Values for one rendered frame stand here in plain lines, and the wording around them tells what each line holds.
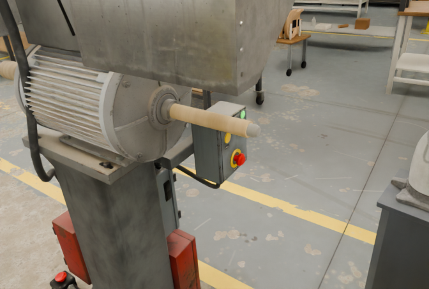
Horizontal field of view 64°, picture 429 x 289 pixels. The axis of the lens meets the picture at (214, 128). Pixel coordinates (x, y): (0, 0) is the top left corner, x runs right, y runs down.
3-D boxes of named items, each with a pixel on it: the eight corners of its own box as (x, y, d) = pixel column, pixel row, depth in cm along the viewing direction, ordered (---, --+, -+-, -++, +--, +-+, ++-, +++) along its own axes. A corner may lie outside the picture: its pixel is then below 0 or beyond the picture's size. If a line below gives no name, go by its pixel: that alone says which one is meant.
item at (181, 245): (138, 285, 144) (122, 219, 128) (158, 265, 153) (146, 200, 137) (184, 314, 132) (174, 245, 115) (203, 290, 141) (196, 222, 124)
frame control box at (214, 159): (153, 186, 114) (141, 116, 102) (192, 156, 129) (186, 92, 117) (214, 212, 101) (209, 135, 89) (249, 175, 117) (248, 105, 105)
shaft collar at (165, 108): (163, 97, 71) (176, 100, 75) (158, 118, 72) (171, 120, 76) (170, 98, 70) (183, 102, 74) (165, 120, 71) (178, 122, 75)
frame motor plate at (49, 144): (23, 147, 95) (19, 134, 94) (93, 114, 113) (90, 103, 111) (110, 185, 77) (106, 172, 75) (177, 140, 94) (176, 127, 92)
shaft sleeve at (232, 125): (171, 102, 71) (180, 104, 74) (168, 117, 71) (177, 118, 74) (248, 120, 62) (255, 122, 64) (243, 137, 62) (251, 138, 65)
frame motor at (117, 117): (25, 142, 91) (-8, 46, 80) (105, 106, 111) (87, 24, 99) (133, 189, 70) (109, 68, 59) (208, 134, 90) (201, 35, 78)
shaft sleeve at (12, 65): (0, 58, 105) (19, 62, 110) (-3, 76, 105) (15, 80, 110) (33, 65, 96) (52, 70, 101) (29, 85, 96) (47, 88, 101)
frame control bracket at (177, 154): (161, 167, 99) (159, 155, 97) (200, 138, 112) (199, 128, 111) (172, 171, 97) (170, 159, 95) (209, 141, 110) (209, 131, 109)
